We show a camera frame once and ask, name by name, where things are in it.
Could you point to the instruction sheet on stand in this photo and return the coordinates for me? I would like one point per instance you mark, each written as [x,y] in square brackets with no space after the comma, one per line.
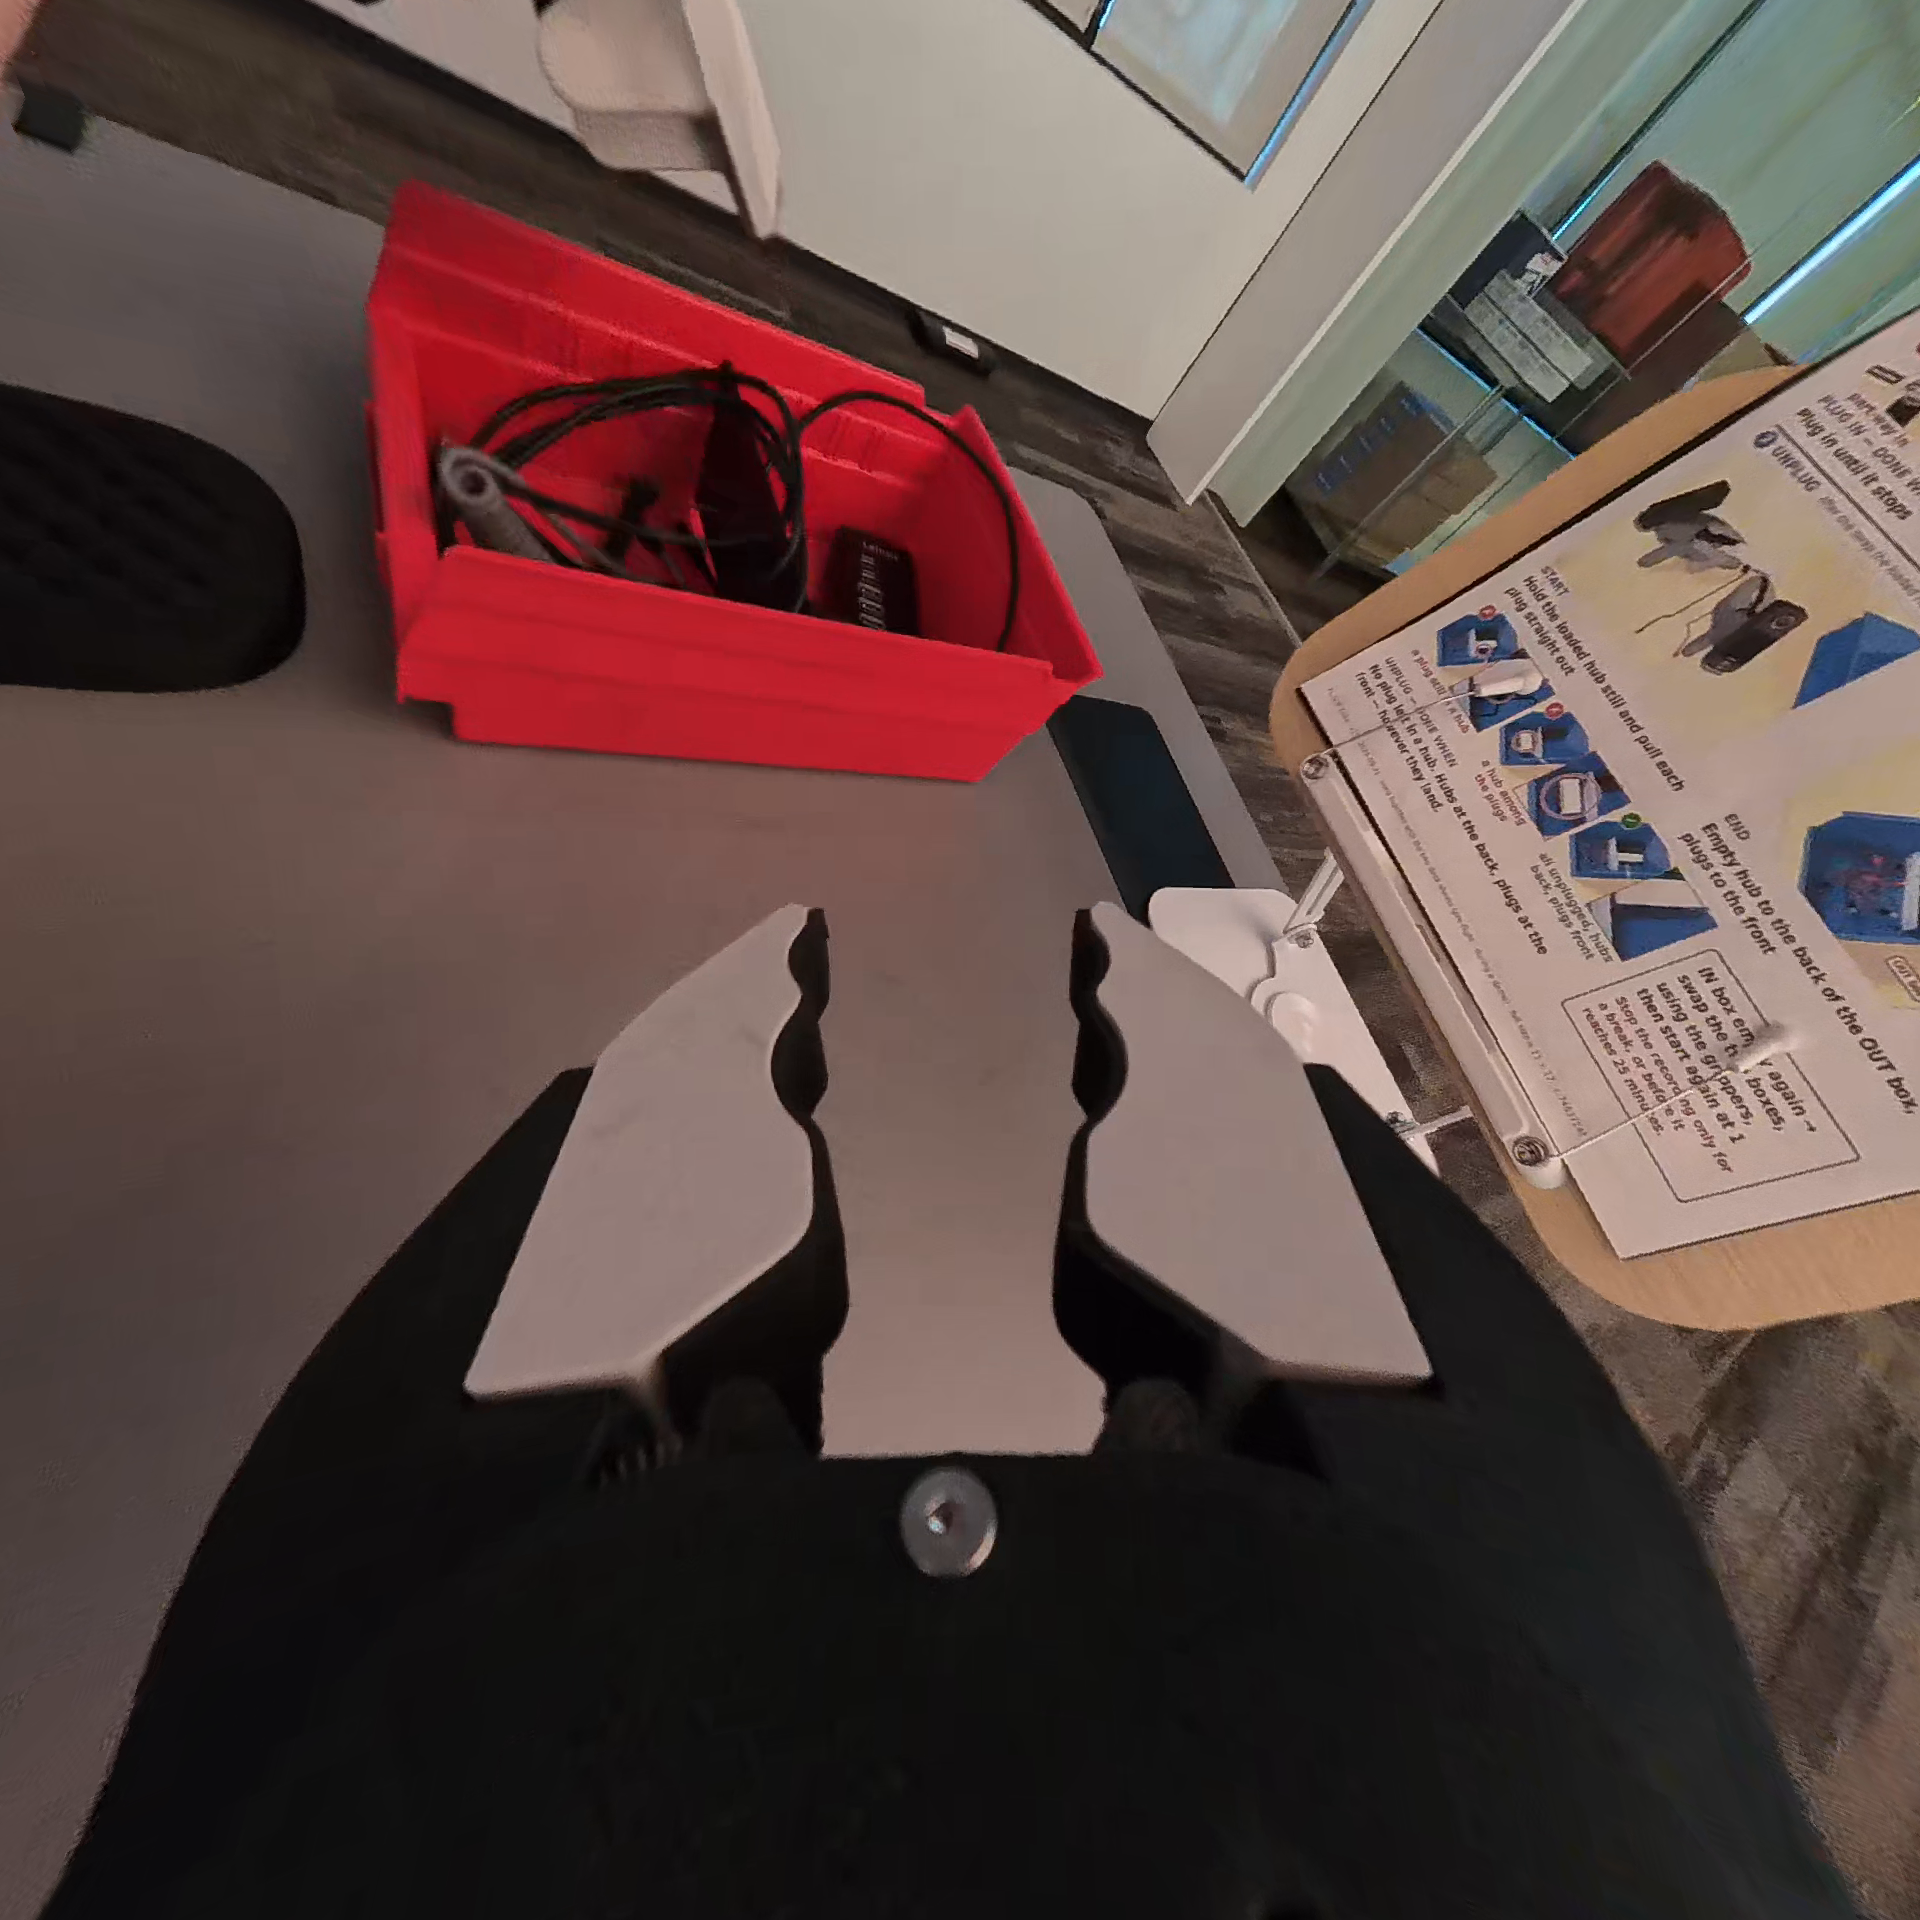
[1724,1283]

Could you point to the black quilted wrist rest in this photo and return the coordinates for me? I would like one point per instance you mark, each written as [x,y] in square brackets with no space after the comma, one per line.
[136,555]

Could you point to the printed instruction sheet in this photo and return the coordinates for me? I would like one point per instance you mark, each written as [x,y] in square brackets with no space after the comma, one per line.
[1724,721]

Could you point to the black usb hub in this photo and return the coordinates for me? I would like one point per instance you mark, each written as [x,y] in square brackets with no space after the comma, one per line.
[870,578]

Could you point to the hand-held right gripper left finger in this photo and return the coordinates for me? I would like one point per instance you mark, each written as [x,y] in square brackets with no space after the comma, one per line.
[660,1201]

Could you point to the red storage bin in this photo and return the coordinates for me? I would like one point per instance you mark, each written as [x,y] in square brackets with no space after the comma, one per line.
[674,675]

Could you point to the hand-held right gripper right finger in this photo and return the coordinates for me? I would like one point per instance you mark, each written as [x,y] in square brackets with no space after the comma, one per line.
[1231,1215]

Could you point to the red crate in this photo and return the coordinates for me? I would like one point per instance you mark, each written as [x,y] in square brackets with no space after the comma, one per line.
[1642,255]

